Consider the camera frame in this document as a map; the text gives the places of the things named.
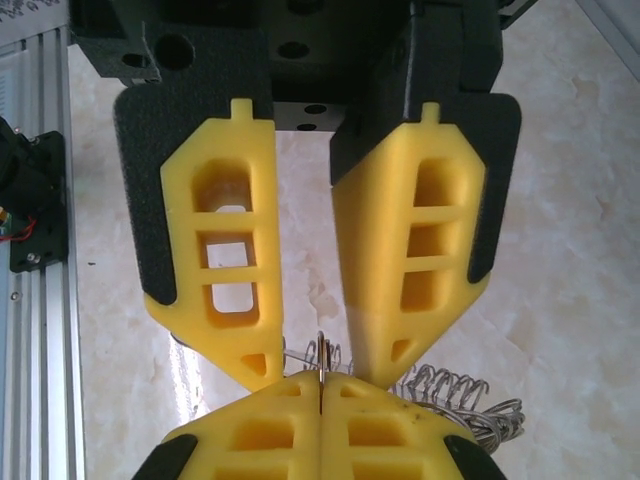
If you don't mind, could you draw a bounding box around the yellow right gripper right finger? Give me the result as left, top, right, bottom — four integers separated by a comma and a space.
322, 372, 507, 480

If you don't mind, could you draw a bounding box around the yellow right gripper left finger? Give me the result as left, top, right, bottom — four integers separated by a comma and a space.
132, 372, 322, 480

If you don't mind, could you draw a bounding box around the silver keyring chain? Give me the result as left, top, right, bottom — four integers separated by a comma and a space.
282, 329, 526, 457

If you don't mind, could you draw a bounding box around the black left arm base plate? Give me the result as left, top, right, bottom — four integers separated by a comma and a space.
0, 117, 69, 275

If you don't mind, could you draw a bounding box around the aluminium mounting rail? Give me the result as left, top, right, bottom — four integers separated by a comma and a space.
0, 22, 89, 480

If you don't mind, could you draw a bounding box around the thin red wire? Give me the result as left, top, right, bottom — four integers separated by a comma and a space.
4, 214, 39, 246

